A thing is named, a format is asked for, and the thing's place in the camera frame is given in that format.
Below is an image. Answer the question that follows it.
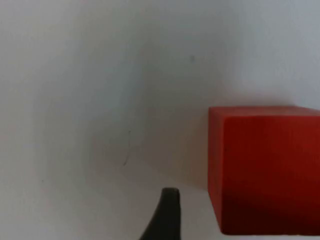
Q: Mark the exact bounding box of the red cube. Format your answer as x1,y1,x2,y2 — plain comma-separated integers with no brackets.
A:
207,105,320,237

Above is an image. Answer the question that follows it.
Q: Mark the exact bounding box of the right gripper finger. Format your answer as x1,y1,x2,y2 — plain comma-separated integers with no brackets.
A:
138,187,182,240

